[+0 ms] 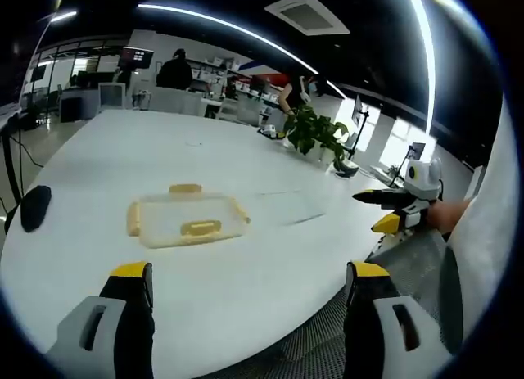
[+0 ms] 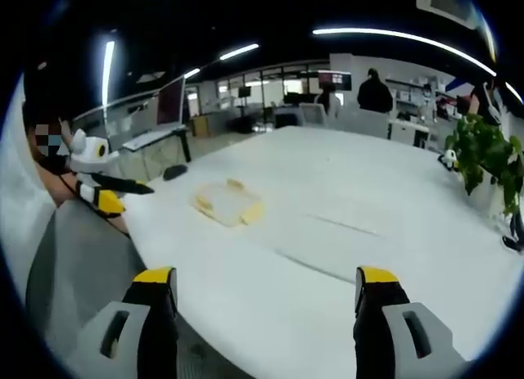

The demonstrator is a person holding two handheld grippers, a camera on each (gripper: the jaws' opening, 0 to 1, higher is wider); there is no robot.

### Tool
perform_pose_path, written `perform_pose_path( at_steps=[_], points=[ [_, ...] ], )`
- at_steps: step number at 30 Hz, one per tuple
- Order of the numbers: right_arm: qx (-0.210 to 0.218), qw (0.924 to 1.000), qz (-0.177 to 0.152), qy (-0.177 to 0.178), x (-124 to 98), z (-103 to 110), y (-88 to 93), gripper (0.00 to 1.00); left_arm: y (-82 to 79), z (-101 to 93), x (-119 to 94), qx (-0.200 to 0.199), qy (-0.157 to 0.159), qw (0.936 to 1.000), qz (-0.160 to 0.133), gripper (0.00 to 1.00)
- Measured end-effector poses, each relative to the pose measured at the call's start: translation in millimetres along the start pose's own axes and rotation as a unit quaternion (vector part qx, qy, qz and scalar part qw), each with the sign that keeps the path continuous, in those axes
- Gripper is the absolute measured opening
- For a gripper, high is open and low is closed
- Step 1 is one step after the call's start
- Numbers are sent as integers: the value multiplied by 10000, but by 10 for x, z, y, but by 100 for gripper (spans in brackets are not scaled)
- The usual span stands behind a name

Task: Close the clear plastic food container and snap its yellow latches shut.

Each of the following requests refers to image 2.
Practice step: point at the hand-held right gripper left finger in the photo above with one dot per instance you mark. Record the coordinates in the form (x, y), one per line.
(123, 346)

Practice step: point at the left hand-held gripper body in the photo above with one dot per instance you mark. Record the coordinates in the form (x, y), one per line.
(88, 156)

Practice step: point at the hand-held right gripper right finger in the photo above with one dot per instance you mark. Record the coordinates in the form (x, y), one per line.
(409, 346)

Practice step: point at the black computer mouse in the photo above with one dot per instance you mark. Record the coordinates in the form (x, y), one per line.
(174, 172)

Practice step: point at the white desk with black leg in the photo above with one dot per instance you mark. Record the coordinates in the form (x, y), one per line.
(157, 139)

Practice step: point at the short ceiling light strip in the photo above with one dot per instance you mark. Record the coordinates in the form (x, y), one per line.
(108, 70)
(239, 51)

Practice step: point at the large computer monitor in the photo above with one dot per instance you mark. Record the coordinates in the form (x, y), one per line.
(170, 102)

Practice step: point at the cardboard box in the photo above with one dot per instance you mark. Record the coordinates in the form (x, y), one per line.
(200, 125)

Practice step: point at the small white and black device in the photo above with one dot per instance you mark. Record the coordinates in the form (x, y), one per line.
(449, 159)

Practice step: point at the white office chair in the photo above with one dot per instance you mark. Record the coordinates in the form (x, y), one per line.
(314, 114)

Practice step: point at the green potted plant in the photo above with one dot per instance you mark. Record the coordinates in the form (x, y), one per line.
(487, 154)

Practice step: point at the long ceiling light strip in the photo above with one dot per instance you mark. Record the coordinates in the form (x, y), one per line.
(409, 37)

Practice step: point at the ceiling air vent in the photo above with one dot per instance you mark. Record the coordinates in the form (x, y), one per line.
(448, 4)

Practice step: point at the wall screen with red picture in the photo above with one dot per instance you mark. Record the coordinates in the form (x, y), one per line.
(335, 79)

